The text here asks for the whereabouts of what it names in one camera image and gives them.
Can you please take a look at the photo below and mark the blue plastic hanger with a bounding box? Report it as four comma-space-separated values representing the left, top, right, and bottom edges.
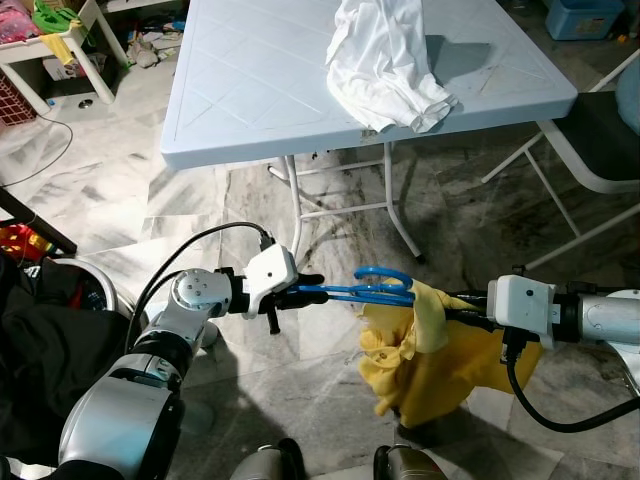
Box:
290, 265, 416, 309

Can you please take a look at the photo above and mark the yellow garment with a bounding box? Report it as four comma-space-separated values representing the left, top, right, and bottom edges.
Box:
357, 280, 546, 429

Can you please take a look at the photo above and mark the robot right leg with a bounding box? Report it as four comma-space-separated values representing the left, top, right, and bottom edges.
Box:
373, 443, 441, 480

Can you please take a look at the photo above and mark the robot leg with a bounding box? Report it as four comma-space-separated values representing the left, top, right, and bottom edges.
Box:
230, 438, 306, 480
373, 443, 441, 480

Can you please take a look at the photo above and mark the robot left leg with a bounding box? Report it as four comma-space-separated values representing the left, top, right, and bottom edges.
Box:
230, 438, 306, 480

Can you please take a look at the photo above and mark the white garment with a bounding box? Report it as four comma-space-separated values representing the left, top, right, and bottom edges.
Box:
326, 0, 459, 134

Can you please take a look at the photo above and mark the black smooth t-shirt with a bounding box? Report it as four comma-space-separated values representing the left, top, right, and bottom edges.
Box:
0, 255, 131, 466

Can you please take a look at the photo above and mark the dark wooden board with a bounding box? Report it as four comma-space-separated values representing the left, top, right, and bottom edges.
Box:
0, 188, 79, 256

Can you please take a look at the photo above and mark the blue plastic storage box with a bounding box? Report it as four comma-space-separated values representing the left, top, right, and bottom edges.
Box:
545, 0, 626, 41

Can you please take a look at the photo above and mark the red basket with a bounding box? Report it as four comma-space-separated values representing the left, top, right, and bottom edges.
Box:
0, 70, 36, 126

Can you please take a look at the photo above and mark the small white rack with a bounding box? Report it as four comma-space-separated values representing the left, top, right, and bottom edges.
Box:
0, 0, 131, 116

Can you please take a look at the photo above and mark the green plastic item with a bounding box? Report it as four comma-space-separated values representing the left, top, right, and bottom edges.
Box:
30, 0, 89, 34

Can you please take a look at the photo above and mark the pink item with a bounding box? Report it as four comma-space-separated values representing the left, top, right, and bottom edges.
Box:
0, 8, 41, 46

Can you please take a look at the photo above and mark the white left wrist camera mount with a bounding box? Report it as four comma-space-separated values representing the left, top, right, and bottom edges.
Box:
243, 243, 299, 319

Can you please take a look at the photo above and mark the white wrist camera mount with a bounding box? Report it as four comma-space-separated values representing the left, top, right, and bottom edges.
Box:
487, 275, 556, 349
243, 243, 299, 319

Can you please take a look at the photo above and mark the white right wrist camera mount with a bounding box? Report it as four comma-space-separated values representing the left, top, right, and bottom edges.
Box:
487, 275, 556, 349

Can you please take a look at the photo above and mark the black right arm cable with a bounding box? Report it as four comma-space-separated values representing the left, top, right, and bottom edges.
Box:
503, 330, 640, 434

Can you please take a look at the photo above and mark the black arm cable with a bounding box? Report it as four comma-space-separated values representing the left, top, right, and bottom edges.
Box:
503, 330, 640, 434
125, 222, 276, 356

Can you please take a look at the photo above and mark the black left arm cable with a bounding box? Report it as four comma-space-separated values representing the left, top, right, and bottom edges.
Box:
125, 222, 276, 356

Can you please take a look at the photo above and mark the thin black floor cable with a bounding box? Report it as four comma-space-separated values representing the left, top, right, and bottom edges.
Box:
0, 108, 75, 189

